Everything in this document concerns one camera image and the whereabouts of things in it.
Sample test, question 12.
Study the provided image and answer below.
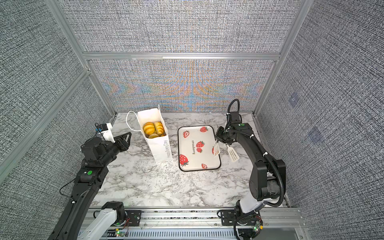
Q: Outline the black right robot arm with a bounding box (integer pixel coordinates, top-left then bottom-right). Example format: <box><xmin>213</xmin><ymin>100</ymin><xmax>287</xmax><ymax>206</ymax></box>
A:
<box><xmin>215</xmin><ymin>112</ymin><xmax>286</xmax><ymax>215</ymax></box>

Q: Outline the long striped croissant bread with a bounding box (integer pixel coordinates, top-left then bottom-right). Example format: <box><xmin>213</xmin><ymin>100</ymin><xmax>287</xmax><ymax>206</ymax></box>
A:
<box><xmin>154</xmin><ymin>122</ymin><xmax>165</xmax><ymax>136</ymax></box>

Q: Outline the aluminium cage frame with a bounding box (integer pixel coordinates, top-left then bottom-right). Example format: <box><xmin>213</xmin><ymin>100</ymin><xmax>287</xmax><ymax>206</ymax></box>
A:
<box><xmin>0</xmin><ymin>0</ymin><xmax>314</xmax><ymax>211</ymax></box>

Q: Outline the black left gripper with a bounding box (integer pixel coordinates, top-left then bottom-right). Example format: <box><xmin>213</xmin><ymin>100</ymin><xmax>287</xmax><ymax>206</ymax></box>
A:
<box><xmin>101</xmin><ymin>131</ymin><xmax>132</xmax><ymax>167</ymax></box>

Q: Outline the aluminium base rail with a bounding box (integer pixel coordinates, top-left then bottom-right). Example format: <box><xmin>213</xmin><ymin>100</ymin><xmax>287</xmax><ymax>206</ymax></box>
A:
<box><xmin>100</xmin><ymin>207</ymin><xmax>311</xmax><ymax>240</ymax></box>

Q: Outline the white strawberry tray black rim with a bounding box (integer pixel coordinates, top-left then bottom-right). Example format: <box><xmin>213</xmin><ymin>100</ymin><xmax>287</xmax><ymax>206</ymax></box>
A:
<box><xmin>178</xmin><ymin>125</ymin><xmax>222</xmax><ymax>172</ymax></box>

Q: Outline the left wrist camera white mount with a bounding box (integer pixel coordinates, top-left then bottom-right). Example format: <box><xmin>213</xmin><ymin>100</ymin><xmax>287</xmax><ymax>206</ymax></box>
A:
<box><xmin>95</xmin><ymin>123</ymin><xmax>116</xmax><ymax>143</ymax></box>

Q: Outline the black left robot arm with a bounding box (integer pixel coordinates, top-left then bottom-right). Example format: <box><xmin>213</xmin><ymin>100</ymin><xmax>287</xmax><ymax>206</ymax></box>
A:
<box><xmin>48</xmin><ymin>132</ymin><xmax>132</xmax><ymax>240</ymax></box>

